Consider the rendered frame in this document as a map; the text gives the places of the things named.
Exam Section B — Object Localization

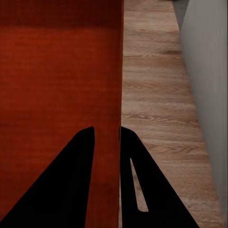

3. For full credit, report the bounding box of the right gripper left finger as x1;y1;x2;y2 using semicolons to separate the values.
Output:
0;126;95;228

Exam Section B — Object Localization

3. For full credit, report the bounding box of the storage box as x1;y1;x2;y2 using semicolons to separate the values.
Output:
0;0;124;228

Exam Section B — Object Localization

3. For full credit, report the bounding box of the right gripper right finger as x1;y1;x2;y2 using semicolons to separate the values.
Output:
120;127;199;228

